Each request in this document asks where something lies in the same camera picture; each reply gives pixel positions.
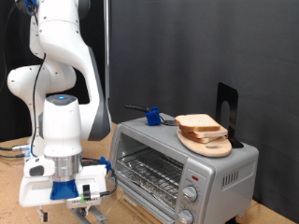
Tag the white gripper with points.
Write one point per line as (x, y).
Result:
(34, 193)

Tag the metal spatula with blue block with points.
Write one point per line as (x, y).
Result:
(153, 116)

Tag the silver oven knob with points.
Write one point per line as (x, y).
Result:
(185, 217)
(189, 193)

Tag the silver toaster oven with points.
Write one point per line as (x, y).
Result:
(224, 193)

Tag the aluminium foil liner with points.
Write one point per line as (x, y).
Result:
(140, 185)

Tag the black backdrop curtain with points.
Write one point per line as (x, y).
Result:
(3, 124)

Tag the round wooden cutting board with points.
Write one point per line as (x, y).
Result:
(211, 151)

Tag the vertical metal pole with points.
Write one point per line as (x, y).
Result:
(106, 46)

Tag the black metal bookend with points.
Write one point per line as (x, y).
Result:
(232, 99)

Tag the dark grey backdrop panel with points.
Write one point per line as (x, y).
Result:
(202, 46)

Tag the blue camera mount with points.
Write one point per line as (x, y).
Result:
(64, 189)

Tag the wrist camera with green sticker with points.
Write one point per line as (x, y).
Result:
(90, 196)

